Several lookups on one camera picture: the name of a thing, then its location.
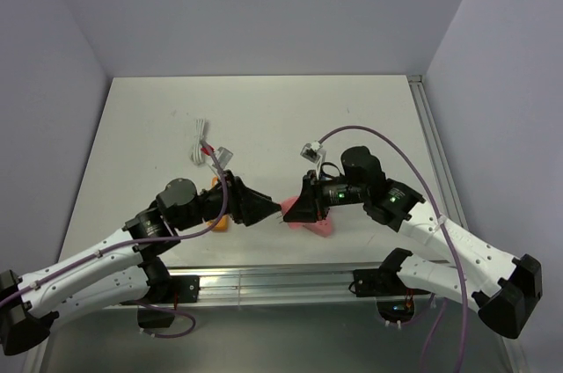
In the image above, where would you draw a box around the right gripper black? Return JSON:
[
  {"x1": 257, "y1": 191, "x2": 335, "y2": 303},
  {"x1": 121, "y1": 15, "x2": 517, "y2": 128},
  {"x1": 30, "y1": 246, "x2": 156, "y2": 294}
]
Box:
[{"x1": 283, "y1": 169, "x2": 368, "y2": 222}]

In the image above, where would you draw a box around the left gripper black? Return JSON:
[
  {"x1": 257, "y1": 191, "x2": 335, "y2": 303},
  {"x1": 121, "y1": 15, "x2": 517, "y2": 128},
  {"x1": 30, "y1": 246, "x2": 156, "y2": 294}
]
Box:
[{"x1": 176, "y1": 169, "x2": 281, "y2": 230}]

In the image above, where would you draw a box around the pink plug adapter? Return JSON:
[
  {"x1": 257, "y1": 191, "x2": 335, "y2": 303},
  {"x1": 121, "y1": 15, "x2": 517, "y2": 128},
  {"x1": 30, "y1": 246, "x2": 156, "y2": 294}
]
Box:
[{"x1": 277, "y1": 196, "x2": 316, "y2": 232}]

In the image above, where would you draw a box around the pink triangular power strip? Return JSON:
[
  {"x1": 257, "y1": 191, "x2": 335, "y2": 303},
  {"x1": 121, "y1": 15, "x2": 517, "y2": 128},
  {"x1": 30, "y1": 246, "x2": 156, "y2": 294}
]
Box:
[{"x1": 304, "y1": 216, "x2": 333, "y2": 238}]

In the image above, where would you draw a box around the orange power strip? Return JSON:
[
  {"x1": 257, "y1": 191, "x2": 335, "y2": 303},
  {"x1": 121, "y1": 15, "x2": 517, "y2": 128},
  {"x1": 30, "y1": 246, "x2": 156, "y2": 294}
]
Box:
[{"x1": 207, "y1": 176, "x2": 229, "y2": 232}]

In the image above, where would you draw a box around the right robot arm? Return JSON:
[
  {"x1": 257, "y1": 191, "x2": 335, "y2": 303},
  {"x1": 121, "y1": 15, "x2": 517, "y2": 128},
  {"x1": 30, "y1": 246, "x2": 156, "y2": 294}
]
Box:
[{"x1": 283, "y1": 143, "x2": 543, "y2": 339}]

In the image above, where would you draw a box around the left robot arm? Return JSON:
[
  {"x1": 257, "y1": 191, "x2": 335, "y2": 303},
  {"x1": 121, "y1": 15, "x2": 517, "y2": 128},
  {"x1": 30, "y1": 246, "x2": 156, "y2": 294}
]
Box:
[{"x1": 1, "y1": 172, "x2": 281, "y2": 356}]

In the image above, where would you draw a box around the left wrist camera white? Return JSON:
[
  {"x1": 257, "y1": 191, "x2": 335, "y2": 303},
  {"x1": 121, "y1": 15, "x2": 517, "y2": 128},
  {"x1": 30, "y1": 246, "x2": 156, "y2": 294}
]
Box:
[{"x1": 201, "y1": 147, "x2": 233, "y2": 171}]

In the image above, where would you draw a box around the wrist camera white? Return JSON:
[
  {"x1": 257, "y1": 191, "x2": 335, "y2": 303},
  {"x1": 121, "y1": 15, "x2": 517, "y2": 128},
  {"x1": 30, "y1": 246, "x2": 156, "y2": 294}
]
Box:
[
  {"x1": 201, "y1": 147, "x2": 233, "y2": 171},
  {"x1": 300, "y1": 141, "x2": 326, "y2": 177}
]

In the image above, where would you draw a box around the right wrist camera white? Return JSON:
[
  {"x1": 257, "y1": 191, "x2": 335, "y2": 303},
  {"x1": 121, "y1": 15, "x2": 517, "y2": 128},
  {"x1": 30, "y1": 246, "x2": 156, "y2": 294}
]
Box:
[{"x1": 300, "y1": 141, "x2": 326, "y2": 177}]

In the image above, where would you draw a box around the white power strip cord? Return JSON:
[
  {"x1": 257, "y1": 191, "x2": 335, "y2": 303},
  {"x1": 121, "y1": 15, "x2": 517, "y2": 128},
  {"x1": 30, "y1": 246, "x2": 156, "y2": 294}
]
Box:
[{"x1": 188, "y1": 117, "x2": 210, "y2": 167}]

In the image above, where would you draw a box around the front aluminium rail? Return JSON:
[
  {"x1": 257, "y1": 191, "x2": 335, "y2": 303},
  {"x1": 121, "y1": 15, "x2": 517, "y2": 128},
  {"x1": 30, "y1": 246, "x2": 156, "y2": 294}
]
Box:
[{"x1": 41, "y1": 263, "x2": 505, "y2": 313}]

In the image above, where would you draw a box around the aluminium rail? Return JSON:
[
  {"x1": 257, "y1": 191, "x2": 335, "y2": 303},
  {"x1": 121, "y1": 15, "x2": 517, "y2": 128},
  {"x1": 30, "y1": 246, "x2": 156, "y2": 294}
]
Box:
[
  {"x1": 41, "y1": 263, "x2": 505, "y2": 313},
  {"x1": 407, "y1": 75, "x2": 467, "y2": 227}
]

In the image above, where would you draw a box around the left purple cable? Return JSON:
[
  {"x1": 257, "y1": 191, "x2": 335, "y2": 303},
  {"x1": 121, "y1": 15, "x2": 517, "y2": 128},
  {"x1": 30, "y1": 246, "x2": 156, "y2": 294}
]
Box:
[{"x1": 0, "y1": 139, "x2": 230, "y2": 341}]

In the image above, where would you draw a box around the purple cable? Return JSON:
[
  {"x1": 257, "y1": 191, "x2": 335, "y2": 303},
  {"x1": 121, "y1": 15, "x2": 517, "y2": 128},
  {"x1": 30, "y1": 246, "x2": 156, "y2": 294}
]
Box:
[
  {"x1": 318, "y1": 126, "x2": 470, "y2": 373},
  {"x1": 0, "y1": 139, "x2": 230, "y2": 341}
]

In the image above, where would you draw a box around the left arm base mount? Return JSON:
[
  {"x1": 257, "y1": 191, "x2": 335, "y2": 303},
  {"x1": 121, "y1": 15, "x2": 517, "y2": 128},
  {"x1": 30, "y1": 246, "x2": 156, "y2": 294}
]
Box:
[{"x1": 136, "y1": 274, "x2": 200, "y2": 333}]

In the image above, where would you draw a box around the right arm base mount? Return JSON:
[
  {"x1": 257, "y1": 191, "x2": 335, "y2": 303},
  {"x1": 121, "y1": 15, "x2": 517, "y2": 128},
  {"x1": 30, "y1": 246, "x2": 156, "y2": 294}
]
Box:
[{"x1": 347, "y1": 268, "x2": 435, "y2": 328}]

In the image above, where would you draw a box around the right aluminium rail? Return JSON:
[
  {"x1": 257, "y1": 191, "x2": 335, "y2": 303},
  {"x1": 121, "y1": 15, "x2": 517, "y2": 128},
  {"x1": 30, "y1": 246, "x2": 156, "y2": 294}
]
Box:
[{"x1": 407, "y1": 75, "x2": 467, "y2": 227}]

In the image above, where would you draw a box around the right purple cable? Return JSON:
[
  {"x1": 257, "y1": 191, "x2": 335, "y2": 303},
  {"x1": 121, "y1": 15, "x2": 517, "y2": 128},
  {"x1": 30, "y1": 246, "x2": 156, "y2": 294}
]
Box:
[{"x1": 318, "y1": 126, "x2": 470, "y2": 373}]

